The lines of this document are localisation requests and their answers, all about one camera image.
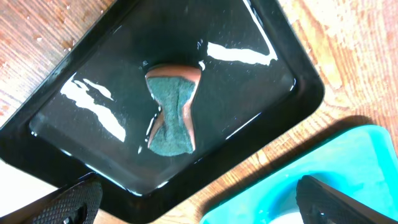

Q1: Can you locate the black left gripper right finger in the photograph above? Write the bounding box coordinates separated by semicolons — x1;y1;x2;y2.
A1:
296;175;397;224

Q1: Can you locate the black rectangular tray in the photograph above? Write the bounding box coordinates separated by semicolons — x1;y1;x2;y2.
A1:
1;0;324;223

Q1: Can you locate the teal plastic serving tray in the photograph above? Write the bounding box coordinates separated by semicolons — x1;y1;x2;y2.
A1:
201;125;397;224

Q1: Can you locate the white plate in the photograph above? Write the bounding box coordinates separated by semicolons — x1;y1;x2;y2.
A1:
269;212;303;224

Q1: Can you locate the black orange sponge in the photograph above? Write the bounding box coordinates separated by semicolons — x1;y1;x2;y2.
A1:
146;65;201;157

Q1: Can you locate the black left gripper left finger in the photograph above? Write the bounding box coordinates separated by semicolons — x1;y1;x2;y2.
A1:
1;172;103;224

